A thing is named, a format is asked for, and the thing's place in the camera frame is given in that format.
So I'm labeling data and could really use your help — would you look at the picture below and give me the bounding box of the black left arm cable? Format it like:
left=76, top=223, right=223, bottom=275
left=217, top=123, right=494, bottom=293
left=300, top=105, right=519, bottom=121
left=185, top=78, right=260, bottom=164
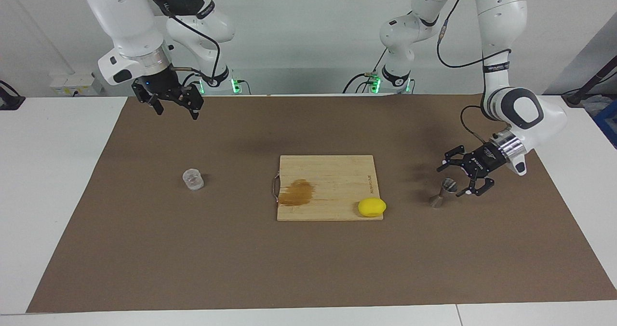
left=412, top=0, right=512, bottom=146

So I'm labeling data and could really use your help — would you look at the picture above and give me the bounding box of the black stand with pole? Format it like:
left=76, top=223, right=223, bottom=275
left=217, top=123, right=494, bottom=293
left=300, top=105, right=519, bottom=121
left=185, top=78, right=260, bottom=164
left=562, top=56, right=617, bottom=107

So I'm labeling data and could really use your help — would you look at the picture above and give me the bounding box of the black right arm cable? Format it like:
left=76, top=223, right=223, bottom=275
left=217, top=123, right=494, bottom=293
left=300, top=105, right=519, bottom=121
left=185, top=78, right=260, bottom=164
left=142, top=0, right=222, bottom=88

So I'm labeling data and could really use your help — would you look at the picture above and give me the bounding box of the black clamp mount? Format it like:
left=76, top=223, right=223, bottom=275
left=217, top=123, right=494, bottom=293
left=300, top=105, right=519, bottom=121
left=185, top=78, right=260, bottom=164
left=0, top=80, right=26, bottom=110

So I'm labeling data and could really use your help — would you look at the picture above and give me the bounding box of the white wall power socket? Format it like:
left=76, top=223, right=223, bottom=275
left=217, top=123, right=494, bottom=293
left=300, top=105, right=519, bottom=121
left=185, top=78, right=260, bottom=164
left=50, top=73, right=104, bottom=96

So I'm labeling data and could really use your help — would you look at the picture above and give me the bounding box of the yellow lemon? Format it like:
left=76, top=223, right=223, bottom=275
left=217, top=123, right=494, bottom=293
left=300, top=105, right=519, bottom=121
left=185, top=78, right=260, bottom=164
left=358, top=197, right=387, bottom=218

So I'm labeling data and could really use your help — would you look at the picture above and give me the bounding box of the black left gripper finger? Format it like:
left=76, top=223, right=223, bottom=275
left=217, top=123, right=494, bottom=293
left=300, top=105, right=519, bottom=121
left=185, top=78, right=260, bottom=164
left=456, top=174, right=496, bottom=198
left=437, top=145, right=468, bottom=173

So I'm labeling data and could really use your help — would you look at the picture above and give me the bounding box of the steel cocktail jigger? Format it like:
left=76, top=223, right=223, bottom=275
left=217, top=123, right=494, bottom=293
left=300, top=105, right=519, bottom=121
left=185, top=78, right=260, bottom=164
left=429, top=178, right=458, bottom=208

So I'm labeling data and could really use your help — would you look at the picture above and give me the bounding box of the brown paper table mat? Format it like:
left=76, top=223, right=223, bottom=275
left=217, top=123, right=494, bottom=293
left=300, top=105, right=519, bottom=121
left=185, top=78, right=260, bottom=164
left=27, top=95, right=617, bottom=313

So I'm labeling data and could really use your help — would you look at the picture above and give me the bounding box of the black base power cable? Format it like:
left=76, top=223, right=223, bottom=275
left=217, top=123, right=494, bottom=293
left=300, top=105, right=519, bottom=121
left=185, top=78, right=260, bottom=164
left=342, top=51, right=389, bottom=94

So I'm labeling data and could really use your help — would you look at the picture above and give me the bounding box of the wooden cutting board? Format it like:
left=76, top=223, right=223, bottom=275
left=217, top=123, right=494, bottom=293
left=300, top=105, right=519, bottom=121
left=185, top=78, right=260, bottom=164
left=272, top=155, right=385, bottom=222

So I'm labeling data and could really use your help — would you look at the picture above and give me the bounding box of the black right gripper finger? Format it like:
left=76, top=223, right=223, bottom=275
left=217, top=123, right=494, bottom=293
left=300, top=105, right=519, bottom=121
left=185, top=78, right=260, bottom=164
left=179, top=84, right=204, bottom=121
left=132, top=81, right=164, bottom=116

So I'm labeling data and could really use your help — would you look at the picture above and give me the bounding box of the small clear glass cup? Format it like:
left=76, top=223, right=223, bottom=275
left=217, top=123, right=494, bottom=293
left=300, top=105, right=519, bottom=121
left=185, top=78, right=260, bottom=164
left=182, top=168, right=204, bottom=191

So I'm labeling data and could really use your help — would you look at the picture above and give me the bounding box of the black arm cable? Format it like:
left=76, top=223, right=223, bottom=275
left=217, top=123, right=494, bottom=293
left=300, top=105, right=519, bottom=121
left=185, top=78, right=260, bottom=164
left=412, top=0, right=512, bottom=146
left=142, top=0, right=222, bottom=88

